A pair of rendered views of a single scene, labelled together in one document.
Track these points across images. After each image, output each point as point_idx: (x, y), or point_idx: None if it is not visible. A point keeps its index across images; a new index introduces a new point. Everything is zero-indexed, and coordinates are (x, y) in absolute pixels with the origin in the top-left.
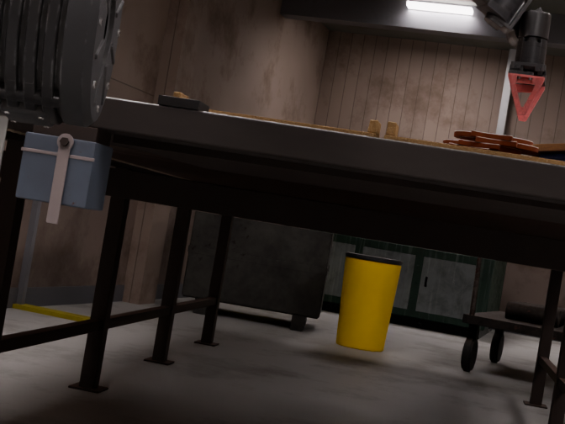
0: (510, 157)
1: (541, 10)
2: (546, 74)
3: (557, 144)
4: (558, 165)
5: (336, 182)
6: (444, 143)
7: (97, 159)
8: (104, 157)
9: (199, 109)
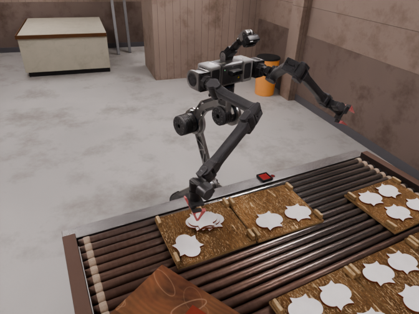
0: (178, 199)
1: (192, 178)
2: (188, 202)
3: (222, 302)
4: (164, 202)
5: None
6: (206, 204)
7: None
8: None
9: (257, 177)
